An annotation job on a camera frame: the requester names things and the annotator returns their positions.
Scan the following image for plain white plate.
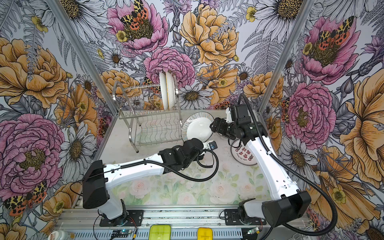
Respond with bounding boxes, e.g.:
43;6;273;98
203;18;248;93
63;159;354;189
230;140;258;166

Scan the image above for black striped rim plate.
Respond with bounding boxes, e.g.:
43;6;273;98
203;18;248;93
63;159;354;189
181;112;214;143

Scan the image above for chrome wire dish rack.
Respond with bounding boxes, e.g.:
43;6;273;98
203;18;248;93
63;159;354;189
112;82;182;153

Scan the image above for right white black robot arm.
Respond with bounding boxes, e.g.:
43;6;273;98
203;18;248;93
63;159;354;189
210;104;311;227

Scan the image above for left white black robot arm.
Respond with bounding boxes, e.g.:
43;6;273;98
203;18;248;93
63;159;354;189
82;138;219;226

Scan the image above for left yellow green box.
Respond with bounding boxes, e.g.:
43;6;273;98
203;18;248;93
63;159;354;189
149;225;172;240

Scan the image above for right yellow box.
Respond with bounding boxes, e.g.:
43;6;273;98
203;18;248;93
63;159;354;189
197;228;214;240

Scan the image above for small green circuit board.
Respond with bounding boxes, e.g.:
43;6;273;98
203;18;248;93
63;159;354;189
111;229;133;237

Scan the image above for white jar with lid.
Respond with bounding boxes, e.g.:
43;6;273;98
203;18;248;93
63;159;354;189
47;230;76;240

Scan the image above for right black corrugated cable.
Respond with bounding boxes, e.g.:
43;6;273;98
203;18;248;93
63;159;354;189
237;93;339;240

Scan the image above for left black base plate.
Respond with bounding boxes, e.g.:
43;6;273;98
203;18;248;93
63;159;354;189
100;210;144;227

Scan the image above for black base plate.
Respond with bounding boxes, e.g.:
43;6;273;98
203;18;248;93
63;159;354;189
100;210;144;227
224;209;267;226

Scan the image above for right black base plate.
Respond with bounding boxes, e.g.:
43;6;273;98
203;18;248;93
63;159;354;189
224;209;267;226

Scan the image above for aluminium front rail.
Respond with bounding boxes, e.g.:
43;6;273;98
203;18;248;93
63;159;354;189
54;206;309;240

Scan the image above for right aluminium corner post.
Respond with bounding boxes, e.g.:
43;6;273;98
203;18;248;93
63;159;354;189
258;0;315;115

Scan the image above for aluminium corner post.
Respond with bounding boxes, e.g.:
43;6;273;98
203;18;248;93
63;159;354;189
258;0;315;115
47;1;118;116

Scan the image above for left aluminium corner post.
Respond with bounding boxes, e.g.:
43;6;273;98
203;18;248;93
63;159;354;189
47;1;118;116

